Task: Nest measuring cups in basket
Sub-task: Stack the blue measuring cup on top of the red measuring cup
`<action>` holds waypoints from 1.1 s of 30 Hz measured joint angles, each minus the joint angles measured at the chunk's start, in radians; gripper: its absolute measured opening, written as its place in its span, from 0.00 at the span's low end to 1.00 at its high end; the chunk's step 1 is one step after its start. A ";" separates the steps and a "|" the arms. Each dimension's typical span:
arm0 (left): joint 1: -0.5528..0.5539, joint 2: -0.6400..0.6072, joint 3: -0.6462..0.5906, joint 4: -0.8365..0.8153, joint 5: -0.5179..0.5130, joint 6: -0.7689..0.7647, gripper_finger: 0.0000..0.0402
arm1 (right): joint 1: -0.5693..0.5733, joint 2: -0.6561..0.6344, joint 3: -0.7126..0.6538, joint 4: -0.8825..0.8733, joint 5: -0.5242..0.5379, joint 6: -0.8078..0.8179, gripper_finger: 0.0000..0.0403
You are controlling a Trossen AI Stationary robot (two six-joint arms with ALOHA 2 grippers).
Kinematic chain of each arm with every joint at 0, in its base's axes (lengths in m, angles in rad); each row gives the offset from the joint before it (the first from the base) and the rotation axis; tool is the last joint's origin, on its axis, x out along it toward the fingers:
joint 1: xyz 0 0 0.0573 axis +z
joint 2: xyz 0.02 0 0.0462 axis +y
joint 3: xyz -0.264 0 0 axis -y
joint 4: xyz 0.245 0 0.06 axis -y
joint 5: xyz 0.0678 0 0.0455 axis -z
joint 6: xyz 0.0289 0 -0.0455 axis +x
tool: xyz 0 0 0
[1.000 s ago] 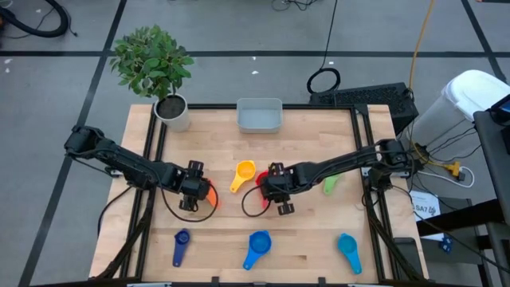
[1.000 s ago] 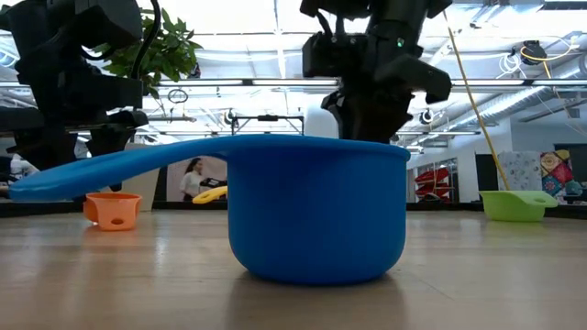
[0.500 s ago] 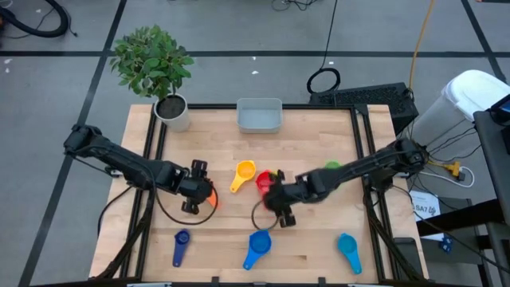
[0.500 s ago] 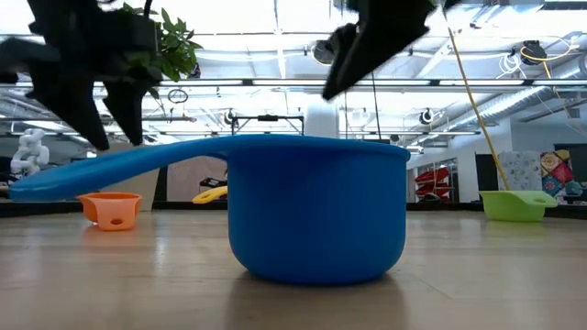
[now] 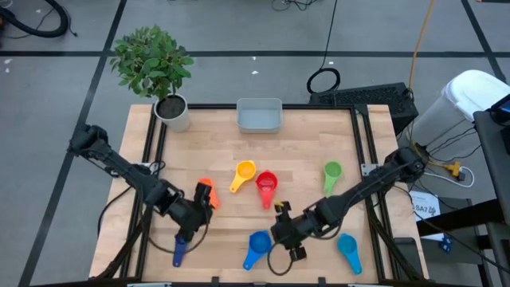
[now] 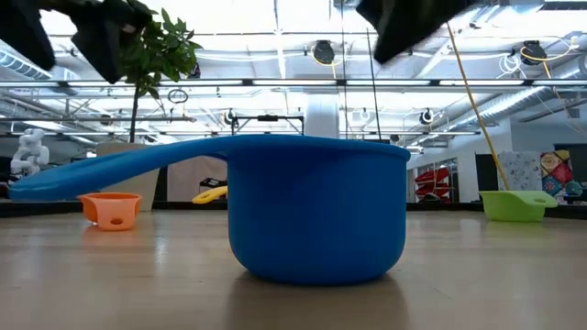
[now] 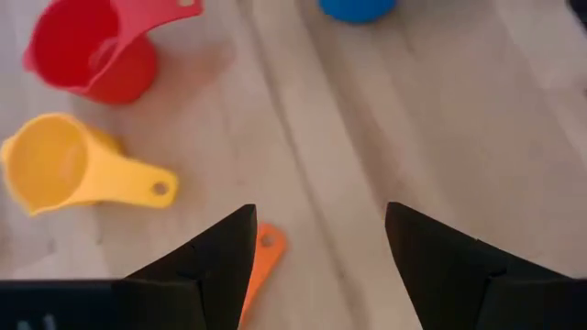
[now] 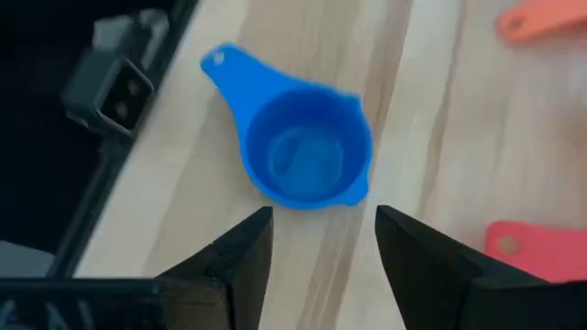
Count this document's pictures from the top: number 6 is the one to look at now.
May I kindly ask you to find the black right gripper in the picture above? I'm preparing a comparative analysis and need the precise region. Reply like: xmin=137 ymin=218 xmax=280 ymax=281
xmin=355 ymin=0 xmax=481 ymax=65

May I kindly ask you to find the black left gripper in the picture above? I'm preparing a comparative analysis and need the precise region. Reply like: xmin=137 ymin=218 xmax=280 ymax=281
xmin=68 ymin=0 xmax=154 ymax=86

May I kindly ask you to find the orange measuring cup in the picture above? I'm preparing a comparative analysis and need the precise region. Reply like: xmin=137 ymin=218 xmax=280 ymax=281
xmin=76 ymin=192 xmax=143 ymax=232

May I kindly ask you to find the yellow measuring cup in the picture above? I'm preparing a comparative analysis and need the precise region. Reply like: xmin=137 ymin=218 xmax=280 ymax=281
xmin=191 ymin=184 xmax=229 ymax=205

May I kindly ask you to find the large blue measuring cup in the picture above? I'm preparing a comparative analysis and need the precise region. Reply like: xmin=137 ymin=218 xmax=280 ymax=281
xmin=7 ymin=133 xmax=413 ymax=287

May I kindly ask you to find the green measuring cup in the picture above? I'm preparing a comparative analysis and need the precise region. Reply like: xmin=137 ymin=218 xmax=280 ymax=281
xmin=478 ymin=190 xmax=559 ymax=224

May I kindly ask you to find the green leafy plant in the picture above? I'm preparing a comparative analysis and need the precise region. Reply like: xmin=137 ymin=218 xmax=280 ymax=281
xmin=117 ymin=0 xmax=204 ymax=144

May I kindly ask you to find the white pillar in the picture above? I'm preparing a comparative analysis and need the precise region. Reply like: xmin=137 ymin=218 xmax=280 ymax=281
xmin=305 ymin=93 xmax=341 ymax=138

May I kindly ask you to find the white robot figure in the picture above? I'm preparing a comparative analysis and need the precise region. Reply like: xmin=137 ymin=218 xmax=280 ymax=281
xmin=9 ymin=127 xmax=50 ymax=178

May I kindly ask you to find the white plant pot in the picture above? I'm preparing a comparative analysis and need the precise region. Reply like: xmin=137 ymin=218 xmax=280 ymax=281
xmin=94 ymin=140 xmax=161 ymax=213

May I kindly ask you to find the red shelf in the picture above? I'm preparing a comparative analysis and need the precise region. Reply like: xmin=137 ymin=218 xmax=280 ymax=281
xmin=414 ymin=166 xmax=453 ymax=203

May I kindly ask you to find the pink curtain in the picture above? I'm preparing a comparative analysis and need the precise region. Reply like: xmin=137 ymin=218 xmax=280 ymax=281
xmin=166 ymin=154 xmax=229 ymax=203

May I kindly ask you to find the white patterned cloth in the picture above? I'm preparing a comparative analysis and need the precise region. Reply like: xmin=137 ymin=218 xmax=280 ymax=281
xmin=497 ymin=150 xmax=542 ymax=193

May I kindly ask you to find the colourful patchwork quilt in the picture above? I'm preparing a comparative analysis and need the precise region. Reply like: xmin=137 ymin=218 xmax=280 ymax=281
xmin=539 ymin=149 xmax=575 ymax=205

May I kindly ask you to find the black hanging cable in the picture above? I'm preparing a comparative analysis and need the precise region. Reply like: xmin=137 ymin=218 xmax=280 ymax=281
xmin=365 ymin=27 xmax=384 ymax=141

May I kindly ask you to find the black hanging ring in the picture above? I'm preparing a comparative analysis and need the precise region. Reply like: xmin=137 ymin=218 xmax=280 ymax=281
xmin=166 ymin=88 xmax=190 ymax=105

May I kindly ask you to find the yellow hanging cable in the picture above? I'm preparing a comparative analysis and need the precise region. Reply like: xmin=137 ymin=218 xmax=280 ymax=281
xmin=446 ymin=21 xmax=512 ymax=193

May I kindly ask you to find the silver ceiling duct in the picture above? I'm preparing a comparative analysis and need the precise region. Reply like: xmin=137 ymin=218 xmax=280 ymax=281
xmin=451 ymin=59 xmax=587 ymax=132

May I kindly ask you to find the black table frame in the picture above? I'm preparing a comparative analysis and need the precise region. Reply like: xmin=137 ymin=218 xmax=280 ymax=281
xmin=0 ymin=199 xmax=587 ymax=220

